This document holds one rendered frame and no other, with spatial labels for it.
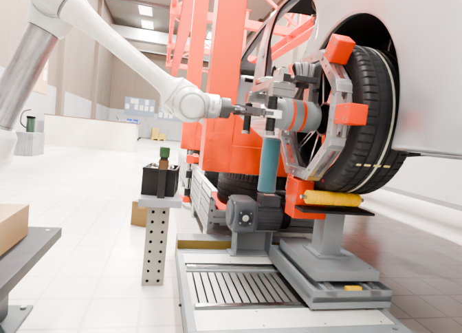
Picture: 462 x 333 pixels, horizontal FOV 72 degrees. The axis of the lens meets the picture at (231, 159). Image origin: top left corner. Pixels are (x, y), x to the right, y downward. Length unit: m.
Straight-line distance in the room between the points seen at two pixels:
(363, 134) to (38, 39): 1.18
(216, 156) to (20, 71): 0.99
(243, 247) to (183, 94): 1.17
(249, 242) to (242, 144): 0.57
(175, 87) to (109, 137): 8.14
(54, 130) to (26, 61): 8.06
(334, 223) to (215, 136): 0.77
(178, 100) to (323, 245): 0.97
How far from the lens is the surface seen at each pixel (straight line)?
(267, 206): 1.73
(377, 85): 1.29
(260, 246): 1.92
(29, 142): 6.58
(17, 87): 1.34
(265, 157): 1.50
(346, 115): 1.16
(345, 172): 1.29
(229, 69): 1.82
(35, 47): 1.33
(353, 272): 1.49
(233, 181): 2.08
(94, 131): 9.14
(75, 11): 1.17
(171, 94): 0.96
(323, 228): 1.53
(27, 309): 1.50
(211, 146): 1.77
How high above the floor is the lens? 0.73
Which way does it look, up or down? 4 degrees down
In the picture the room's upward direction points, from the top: 6 degrees clockwise
